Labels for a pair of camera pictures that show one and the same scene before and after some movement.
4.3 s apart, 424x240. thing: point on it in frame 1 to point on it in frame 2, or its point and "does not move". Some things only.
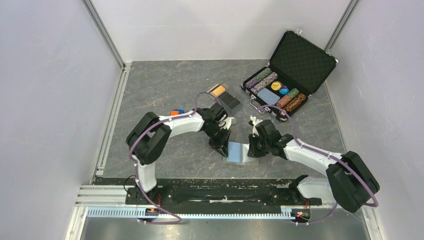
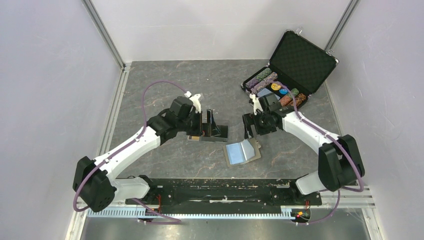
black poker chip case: [298, 67] does not move
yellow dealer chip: [276, 85] does not move
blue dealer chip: [283, 91] does not move
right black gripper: [252, 151] to [250, 119]
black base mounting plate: [227, 193] does not move
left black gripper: [221, 146] to [197, 132]
